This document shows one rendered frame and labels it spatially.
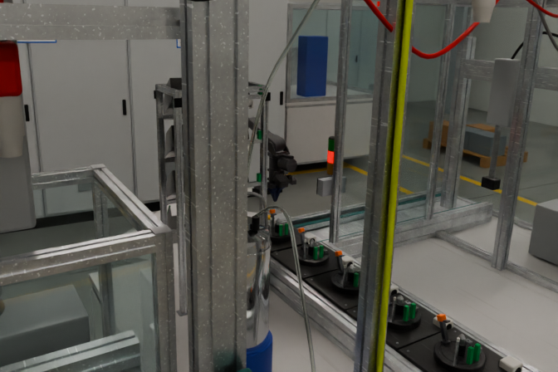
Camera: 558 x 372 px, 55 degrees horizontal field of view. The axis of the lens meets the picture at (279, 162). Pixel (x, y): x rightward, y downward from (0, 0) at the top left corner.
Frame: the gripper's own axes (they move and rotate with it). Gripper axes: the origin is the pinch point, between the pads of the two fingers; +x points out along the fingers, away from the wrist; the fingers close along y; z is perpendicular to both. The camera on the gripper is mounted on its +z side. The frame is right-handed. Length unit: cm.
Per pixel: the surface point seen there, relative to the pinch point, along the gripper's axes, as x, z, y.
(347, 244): 21.5, 20.5, 24.7
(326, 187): -5.6, 16.9, 14.6
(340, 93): -45, 19, 17
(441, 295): 30, 62, 38
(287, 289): 22.8, 37.2, -17.8
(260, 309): -9, 88, -61
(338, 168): -13.9, 20.1, 17.8
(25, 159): -54, 95, -107
